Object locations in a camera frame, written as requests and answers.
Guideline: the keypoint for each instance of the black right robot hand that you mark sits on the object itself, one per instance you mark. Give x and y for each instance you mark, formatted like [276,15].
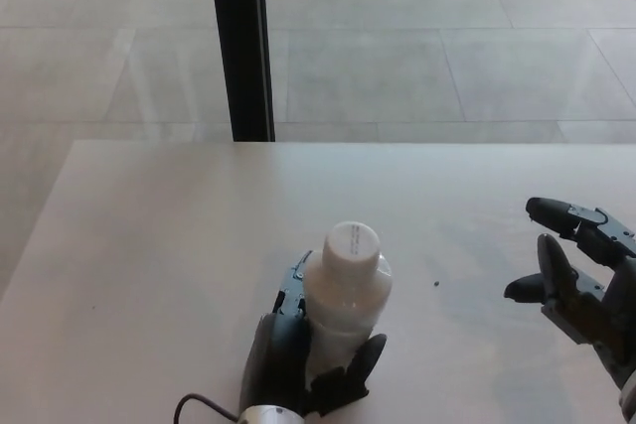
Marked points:
[601,310]

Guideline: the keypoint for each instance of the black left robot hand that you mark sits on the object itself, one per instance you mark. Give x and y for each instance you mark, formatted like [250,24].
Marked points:
[278,359]

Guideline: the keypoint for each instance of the white plastic bottle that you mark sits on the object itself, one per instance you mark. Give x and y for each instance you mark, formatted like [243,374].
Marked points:
[343,305]

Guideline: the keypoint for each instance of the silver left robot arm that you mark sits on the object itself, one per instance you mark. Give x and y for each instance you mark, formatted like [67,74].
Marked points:
[268,415]

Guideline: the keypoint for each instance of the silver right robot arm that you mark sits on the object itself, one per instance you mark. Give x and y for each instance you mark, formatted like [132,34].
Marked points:
[628,404]

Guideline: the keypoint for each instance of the black vertical frame post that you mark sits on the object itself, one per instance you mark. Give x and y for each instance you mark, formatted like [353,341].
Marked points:
[241,46]

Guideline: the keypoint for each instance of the white screw cap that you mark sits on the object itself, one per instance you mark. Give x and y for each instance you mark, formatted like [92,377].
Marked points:
[350,247]

